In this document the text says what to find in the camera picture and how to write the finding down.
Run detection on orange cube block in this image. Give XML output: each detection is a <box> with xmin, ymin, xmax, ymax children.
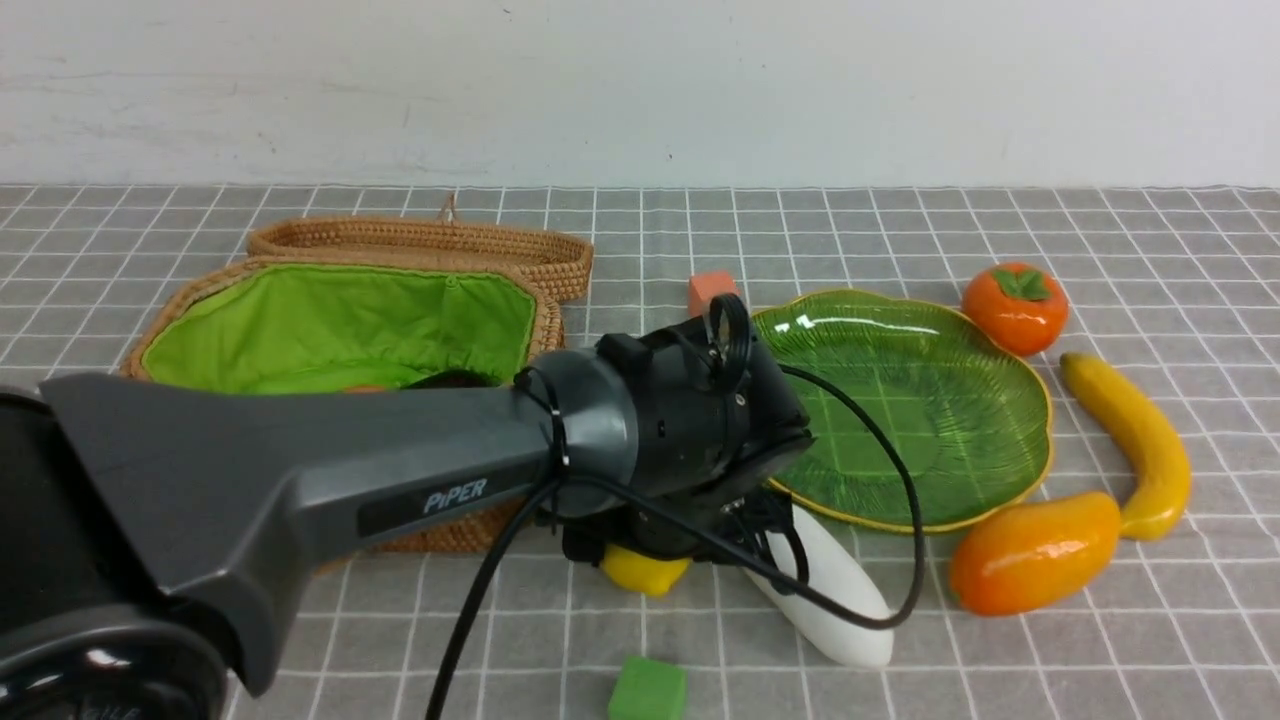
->
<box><xmin>686</xmin><ymin>270</ymin><xmax>740</xmax><ymax>316</ymax></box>

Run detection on yellow banana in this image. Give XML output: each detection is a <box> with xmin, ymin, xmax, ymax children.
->
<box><xmin>1059</xmin><ymin>352</ymin><xmax>1193</xmax><ymax>542</ymax></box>

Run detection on purple eggplant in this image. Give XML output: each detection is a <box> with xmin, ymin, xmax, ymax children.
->
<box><xmin>401</xmin><ymin>369</ymin><xmax>502</xmax><ymax>389</ymax></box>

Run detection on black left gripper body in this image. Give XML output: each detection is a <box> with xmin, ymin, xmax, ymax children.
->
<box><xmin>562</xmin><ymin>293</ymin><xmax>814</xmax><ymax>566</ymax></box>

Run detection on grey checkered tablecloth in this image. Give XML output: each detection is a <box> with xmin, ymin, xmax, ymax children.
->
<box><xmin>1</xmin><ymin>184</ymin><xmax>1277</xmax><ymax>719</ymax></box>

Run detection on orange mango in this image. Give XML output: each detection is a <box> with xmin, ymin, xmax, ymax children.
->
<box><xmin>948</xmin><ymin>492</ymin><xmax>1123</xmax><ymax>618</ymax></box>

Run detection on white radish with leaves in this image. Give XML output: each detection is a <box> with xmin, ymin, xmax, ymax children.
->
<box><xmin>745</xmin><ymin>500</ymin><xmax>896</xmax><ymax>670</ymax></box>

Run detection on yellow lemon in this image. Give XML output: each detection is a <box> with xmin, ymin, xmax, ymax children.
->
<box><xmin>599</xmin><ymin>544</ymin><xmax>692</xmax><ymax>598</ymax></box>

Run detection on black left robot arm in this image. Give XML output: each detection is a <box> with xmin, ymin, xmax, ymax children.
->
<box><xmin>3</xmin><ymin>295</ymin><xmax>813</xmax><ymax>719</ymax></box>

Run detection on orange persimmon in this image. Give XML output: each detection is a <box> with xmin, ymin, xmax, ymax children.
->
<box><xmin>961</xmin><ymin>263</ymin><xmax>1070</xmax><ymax>357</ymax></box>

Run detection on green glass leaf plate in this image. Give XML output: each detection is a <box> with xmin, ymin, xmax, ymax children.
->
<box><xmin>754</xmin><ymin>290</ymin><xmax>1053</xmax><ymax>534</ymax></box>

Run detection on green cube block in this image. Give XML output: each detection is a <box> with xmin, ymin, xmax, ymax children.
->
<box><xmin>607</xmin><ymin>656</ymin><xmax>689</xmax><ymax>720</ymax></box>

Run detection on woven wicker basket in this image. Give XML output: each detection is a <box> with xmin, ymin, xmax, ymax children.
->
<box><xmin>120</xmin><ymin>255</ymin><xmax>566</xmax><ymax>557</ymax></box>

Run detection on woven basket lid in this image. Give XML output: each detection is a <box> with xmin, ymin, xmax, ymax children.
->
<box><xmin>246</xmin><ymin>193</ymin><xmax>594</xmax><ymax>302</ymax></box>

